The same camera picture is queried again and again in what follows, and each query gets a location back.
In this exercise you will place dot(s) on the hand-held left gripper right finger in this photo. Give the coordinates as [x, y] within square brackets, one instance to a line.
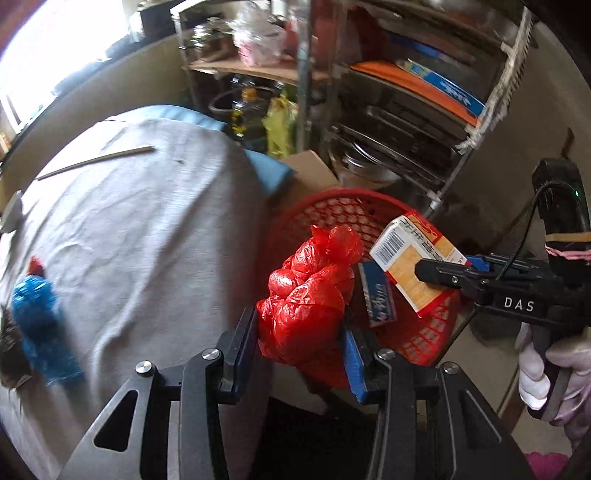
[353, 364]

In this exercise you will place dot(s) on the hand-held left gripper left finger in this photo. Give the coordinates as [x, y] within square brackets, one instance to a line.
[242, 350]

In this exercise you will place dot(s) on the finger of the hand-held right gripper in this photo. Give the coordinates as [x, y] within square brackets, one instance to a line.
[480, 263]
[443, 274]

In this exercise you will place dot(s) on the orange and white carton box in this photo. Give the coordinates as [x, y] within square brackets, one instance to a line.
[406, 258]

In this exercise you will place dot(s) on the red plastic bag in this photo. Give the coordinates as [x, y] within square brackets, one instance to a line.
[300, 304]

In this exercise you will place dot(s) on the red mesh basket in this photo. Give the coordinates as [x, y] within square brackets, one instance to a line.
[332, 207]

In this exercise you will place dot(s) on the person's right hand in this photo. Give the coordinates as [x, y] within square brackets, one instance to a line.
[531, 369]

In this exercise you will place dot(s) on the small blue and white box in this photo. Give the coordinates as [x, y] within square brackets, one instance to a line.
[376, 295]

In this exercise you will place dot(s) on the steel basin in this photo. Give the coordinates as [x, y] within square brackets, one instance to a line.
[364, 168]

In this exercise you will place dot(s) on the grey tablecloth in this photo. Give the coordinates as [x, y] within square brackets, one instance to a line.
[138, 240]

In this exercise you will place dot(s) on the cardboard box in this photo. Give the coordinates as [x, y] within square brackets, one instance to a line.
[309, 173]

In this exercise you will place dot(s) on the purple cloth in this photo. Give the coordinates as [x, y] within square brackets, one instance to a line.
[547, 466]

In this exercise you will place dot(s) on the flat blue box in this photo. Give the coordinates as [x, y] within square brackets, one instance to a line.
[448, 87]

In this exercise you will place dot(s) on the blue under cloth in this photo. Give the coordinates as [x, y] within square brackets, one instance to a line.
[268, 170]

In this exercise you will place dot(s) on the blue plastic bag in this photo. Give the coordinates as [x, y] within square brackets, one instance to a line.
[41, 323]

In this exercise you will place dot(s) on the orange board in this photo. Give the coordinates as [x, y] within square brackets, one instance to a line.
[392, 74]

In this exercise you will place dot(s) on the yellow plastic bag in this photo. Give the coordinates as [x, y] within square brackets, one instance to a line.
[279, 124]

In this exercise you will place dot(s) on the small red scrap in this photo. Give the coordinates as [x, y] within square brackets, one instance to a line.
[36, 267]

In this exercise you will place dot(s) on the thin wooden stick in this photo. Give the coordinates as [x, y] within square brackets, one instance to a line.
[94, 161]

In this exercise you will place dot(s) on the cooking oil bottle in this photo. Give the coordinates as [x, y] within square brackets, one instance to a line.
[247, 108]

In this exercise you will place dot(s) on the clear pink plastic bag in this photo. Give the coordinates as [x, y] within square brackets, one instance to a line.
[258, 41]

